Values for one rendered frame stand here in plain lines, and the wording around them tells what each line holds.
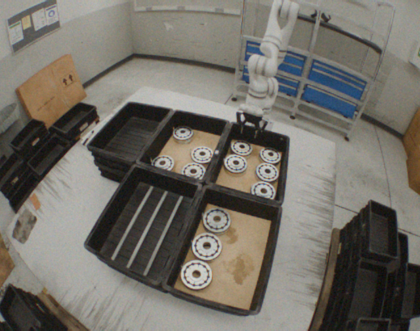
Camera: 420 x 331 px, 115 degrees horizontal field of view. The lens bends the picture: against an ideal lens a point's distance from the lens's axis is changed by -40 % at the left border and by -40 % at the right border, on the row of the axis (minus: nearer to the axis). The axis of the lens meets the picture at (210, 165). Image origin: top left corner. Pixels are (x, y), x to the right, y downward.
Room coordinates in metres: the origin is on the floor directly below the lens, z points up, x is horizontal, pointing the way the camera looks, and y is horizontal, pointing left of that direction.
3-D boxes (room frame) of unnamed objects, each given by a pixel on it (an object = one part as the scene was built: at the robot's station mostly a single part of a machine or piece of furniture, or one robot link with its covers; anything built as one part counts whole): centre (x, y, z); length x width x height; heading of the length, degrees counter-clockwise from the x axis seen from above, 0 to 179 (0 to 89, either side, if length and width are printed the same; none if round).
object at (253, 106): (0.71, -0.16, 1.15); 0.11 x 0.09 x 0.06; 158
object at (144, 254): (0.32, 0.22, 0.87); 0.40 x 0.30 x 0.11; 164
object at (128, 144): (0.79, 0.40, 0.87); 0.40 x 0.30 x 0.11; 164
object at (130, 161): (0.79, 0.40, 0.92); 0.40 x 0.30 x 0.02; 164
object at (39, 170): (0.98, 1.40, 0.31); 0.40 x 0.30 x 0.34; 158
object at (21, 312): (-0.37, 1.13, 0.31); 0.40 x 0.30 x 0.34; 68
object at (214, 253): (0.26, -0.01, 0.86); 0.10 x 0.10 x 0.01
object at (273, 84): (0.97, -0.26, 1.04); 0.09 x 0.09 x 0.17; 19
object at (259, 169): (0.60, -0.25, 0.86); 0.10 x 0.10 x 0.01
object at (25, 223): (0.23, 1.02, 0.71); 0.22 x 0.19 x 0.01; 158
